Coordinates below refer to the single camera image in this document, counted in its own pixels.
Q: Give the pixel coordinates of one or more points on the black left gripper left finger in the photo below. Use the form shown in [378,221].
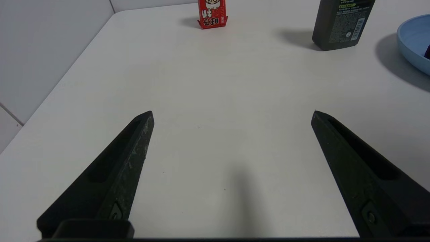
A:
[114,174]

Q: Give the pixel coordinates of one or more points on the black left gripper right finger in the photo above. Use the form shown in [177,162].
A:
[369,181]

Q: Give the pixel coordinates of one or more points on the brown towel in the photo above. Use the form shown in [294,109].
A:
[427,53]

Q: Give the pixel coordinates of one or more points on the blue plate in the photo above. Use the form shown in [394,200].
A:
[411,47]

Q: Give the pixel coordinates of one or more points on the black bottle with label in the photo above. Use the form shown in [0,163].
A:
[342,23]

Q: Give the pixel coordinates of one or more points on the red milk carton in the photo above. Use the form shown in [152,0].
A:
[212,15]

